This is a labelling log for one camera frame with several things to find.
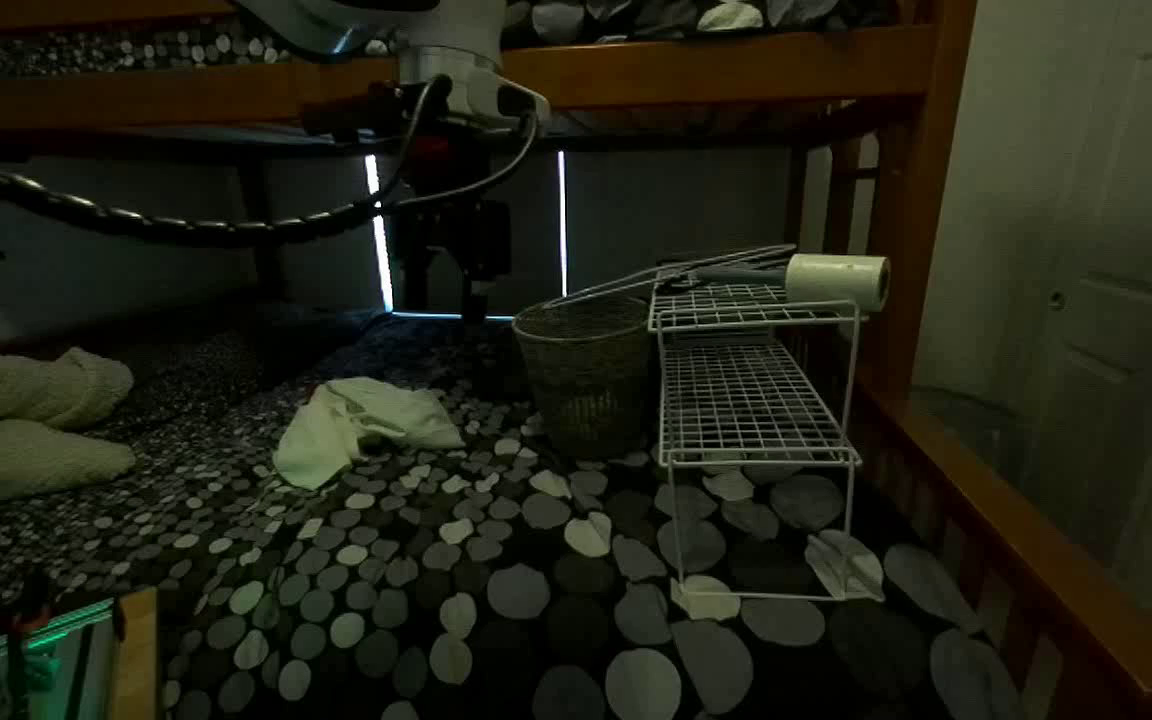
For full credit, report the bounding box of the green lit box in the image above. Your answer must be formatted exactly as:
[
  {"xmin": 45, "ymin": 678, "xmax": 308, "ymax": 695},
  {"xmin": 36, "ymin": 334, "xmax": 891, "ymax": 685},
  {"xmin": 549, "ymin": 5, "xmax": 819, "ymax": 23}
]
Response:
[{"xmin": 0, "ymin": 594, "xmax": 125, "ymax": 720}]

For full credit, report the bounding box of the white rolled towel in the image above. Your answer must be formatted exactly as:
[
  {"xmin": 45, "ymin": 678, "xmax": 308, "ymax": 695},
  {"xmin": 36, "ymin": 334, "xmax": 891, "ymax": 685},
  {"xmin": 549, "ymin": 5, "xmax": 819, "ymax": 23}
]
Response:
[{"xmin": 650, "ymin": 246, "xmax": 896, "ymax": 316}]

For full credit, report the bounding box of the black dotted bedspread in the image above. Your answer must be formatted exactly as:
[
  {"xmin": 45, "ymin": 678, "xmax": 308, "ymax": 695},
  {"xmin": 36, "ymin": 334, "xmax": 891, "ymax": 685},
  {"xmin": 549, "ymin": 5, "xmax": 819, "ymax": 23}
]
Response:
[{"xmin": 0, "ymin": 308, "xmax": 1035, "ymax": 720}]

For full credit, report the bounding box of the dotted bedding on bunk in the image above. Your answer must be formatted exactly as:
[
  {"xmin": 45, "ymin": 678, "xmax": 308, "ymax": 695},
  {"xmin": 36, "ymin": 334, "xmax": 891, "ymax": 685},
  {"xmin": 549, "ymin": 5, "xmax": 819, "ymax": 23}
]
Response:
[{"xmin": 0, "ymin": 0, "xmax": 908, "ymax": 79}]

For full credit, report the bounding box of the white crumpled cloth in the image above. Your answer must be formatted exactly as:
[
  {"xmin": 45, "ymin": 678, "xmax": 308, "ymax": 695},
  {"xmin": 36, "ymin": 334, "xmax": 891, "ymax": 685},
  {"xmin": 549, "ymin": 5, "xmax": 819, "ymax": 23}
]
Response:
[{"xmin": 267, "ymin": 371, "xmax": 466, "ymax": 494}]

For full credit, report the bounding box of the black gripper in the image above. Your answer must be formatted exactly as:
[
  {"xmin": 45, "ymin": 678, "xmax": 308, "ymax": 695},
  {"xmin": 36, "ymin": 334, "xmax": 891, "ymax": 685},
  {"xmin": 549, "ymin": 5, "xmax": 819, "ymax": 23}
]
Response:
[{"xmin": 387, "ymin": 115, "xmax": 520, "ymax": 330}]

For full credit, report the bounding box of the dark window blind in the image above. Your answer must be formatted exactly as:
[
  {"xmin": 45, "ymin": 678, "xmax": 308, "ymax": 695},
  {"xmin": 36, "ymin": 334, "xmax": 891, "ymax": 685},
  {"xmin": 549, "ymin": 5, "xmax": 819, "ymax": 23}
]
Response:
[{"xmin": 365, "ymin": 138, "xmax": 798, "ymax": 319}]

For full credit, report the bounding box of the white wire shelf rack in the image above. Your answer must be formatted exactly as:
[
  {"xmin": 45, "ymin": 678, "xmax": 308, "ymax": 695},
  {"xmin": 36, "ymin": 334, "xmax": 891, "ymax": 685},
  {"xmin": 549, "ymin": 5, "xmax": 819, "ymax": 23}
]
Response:
[{"xmin": 645, "ymin": 278, "xmax": 891, "ymax": 609}]

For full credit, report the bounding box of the small wooden board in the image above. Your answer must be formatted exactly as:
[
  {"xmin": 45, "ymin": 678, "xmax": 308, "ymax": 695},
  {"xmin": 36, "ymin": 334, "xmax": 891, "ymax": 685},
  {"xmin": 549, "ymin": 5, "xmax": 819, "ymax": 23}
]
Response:
[{"xmin": 108, "ymin": 583, "xmax": 162, "ymax": 720}]

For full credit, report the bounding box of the white panel door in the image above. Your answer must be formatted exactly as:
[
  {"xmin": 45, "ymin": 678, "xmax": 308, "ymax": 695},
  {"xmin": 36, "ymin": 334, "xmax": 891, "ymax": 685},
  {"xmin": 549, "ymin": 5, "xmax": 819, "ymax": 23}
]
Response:
[{"xmin": 908, "ymin": 0, "xmax": 1152, "ymax": 668}]

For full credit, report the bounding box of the woven grey basket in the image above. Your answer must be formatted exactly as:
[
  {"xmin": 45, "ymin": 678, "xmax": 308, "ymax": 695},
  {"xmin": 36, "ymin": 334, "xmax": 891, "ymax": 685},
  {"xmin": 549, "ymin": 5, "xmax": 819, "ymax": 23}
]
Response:
[{"xmin": 508, "ymin": 288, "xmax": 659, "ymax": 463}]

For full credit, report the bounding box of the wooden bunk bed frame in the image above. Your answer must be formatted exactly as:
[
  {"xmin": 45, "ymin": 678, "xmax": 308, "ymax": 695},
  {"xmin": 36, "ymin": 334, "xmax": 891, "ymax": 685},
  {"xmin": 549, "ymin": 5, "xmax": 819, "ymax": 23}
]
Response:
[{"xmin": 0, "ymin": 0, "xmax": 1152, "ymax": 720}]

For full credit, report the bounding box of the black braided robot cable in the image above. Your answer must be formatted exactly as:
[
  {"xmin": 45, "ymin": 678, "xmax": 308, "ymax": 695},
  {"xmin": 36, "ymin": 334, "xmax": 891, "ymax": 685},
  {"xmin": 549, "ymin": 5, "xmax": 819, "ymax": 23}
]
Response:
[{"xmin": 0, "ymin": 77, "xmax": 549, "ymax": 246}]

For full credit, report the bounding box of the white coat hanger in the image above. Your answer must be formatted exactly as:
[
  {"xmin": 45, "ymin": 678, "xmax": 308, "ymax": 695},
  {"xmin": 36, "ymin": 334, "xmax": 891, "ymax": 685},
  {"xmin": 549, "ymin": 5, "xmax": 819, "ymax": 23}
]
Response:
[{"xmin": 557, "ymin": 240, "xmax": 803, "ymax": 308}]

